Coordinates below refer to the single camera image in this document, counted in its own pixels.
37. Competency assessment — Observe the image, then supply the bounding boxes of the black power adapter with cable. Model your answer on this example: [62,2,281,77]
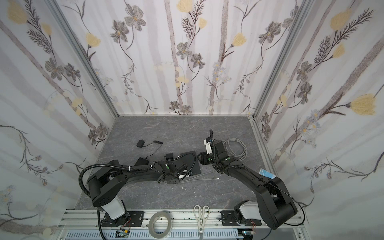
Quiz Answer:
[136,139,163,160]

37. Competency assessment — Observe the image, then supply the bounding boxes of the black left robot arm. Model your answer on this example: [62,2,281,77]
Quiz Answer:
[78,152,201,233]

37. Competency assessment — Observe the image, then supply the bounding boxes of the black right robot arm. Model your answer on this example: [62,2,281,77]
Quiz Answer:
[203,129,299,230]

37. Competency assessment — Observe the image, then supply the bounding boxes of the clear tape roll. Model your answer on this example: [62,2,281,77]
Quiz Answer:
[148,211,172,239]

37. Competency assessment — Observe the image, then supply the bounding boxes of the blue face mask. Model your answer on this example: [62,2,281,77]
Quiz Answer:
[259,169,277,179]

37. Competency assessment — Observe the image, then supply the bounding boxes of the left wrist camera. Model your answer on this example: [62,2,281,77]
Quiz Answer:
[177,171,192,181]

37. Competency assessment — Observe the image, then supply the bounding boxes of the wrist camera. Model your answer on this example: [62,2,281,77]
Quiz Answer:
[177,171,192,181]
[204,137,213,155]

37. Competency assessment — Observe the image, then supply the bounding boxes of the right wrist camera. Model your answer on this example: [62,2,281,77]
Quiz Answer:
[204,137,213,155]

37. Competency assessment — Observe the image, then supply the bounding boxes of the coiled grey ethernet cable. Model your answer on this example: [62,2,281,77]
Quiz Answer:
[223,137,249,161]

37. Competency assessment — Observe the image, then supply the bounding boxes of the white handled scissors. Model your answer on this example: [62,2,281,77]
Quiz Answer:
[193,205,210,234]

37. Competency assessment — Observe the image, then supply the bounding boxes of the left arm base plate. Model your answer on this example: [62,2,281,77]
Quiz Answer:
[101,211,145,228]

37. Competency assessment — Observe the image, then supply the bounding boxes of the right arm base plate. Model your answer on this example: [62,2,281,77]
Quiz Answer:
[220,210,262,227]

